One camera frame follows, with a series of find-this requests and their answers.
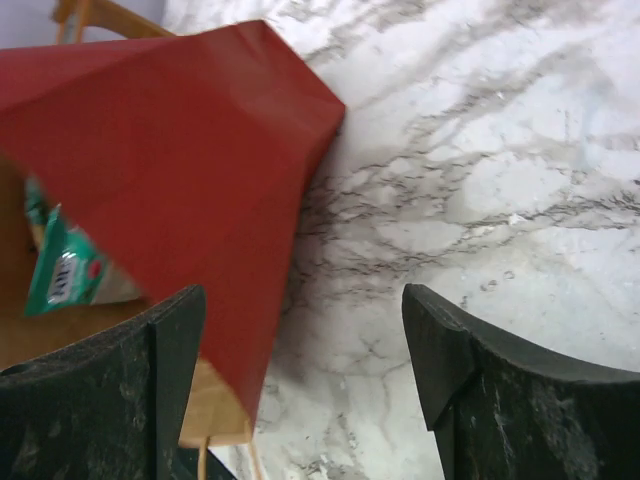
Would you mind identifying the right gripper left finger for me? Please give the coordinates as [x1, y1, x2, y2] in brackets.
[1, 285, 206, 479]

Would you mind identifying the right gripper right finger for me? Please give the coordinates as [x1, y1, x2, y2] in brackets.
[402, 284, 639, 479]

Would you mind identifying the green Fox's candy bag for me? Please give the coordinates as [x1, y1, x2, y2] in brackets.
[24, 176, 142, 316]

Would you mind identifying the red brown paper bag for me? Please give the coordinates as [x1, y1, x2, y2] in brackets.
[1, 21, 345, 448]

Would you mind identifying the wooden rack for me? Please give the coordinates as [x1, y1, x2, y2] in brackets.
[52, 0, 173, 44]

